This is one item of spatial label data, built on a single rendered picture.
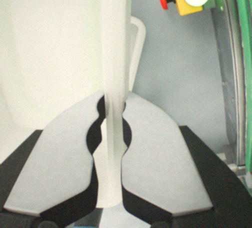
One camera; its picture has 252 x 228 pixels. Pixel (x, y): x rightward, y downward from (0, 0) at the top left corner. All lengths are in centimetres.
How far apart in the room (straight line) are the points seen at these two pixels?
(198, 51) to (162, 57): 9
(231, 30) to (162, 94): 26
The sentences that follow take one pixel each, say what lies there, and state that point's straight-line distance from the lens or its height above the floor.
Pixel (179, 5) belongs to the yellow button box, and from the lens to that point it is 39.
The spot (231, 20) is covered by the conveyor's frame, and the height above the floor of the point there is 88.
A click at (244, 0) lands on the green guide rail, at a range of 33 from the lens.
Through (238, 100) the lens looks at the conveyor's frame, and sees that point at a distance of 42.
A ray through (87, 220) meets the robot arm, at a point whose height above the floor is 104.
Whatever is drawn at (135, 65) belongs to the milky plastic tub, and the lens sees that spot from 42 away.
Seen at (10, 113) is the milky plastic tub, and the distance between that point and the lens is 26.
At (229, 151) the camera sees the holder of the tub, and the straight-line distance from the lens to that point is 66.
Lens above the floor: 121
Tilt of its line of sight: 56 degrees down
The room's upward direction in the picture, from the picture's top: 164 degrees counter-clockwise
